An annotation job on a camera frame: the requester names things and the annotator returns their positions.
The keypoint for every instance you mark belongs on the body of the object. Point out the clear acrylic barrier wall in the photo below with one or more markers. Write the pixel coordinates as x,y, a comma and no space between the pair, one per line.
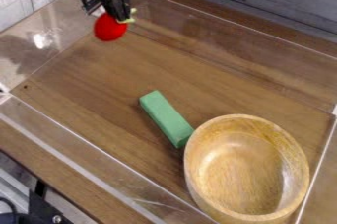
72,123

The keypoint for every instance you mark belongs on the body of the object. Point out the green rectangular block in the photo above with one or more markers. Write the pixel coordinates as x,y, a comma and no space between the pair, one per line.
169,121

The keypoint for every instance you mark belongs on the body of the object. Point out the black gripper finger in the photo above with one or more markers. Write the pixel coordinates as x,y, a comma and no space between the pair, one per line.
118,9

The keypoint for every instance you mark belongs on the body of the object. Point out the black clamp mount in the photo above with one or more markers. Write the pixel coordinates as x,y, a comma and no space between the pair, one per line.
41,212

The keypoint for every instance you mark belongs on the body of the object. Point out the red plush strawberry toy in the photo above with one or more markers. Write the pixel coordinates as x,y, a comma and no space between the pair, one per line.
108,29

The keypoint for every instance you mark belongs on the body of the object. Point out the wooden bowl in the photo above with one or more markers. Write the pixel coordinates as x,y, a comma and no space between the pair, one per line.
245,170

